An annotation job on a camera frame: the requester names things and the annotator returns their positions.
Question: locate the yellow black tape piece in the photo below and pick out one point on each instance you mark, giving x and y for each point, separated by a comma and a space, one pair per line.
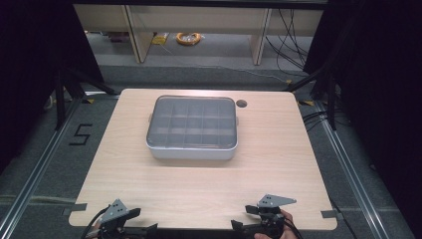
306, 103
88, 100

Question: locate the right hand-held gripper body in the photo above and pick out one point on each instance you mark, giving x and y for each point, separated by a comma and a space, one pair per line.
272, 212

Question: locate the person's left hand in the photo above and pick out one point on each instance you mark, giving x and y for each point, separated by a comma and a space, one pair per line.
94, 232

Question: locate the clear grey box lid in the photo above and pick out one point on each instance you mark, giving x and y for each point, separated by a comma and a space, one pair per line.
192, 121

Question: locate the aluminium floor rail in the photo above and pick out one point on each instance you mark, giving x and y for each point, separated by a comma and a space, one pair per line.
36, 172
351, 179

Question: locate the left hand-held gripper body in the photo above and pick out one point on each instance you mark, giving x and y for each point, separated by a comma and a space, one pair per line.
114, 210

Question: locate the black curtain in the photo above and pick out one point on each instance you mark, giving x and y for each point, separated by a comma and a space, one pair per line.
375, 83
33, 66

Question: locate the yellow packet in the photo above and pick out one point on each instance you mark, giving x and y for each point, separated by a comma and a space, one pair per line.
160, 39

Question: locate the white compartment storage box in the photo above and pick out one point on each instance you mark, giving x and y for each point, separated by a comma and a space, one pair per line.
190, 153

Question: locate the beige wooden desk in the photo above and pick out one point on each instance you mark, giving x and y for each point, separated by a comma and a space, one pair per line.
199, 20

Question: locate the person's right hand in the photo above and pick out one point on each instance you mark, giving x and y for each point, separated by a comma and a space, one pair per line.
288, 227

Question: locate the black metal stand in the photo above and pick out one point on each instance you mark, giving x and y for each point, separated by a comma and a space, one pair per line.
331, 99
60, 99

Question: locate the grey tape strip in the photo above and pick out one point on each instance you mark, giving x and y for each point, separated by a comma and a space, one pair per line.
74, 208
331, 214

